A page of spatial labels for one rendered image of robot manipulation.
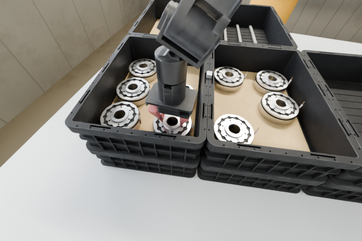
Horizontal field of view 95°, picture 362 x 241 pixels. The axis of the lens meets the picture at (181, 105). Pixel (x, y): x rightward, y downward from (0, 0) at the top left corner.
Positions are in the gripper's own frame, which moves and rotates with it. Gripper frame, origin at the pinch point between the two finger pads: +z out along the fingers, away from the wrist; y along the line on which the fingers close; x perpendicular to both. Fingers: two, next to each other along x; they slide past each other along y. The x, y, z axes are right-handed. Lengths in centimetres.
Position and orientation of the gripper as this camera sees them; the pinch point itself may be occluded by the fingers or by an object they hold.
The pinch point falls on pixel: (172, 120)
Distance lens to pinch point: 43.1
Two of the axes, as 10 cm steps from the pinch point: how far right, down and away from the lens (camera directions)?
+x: -2.5, 7.3, -6.4
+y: -9.7, -2.1, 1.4
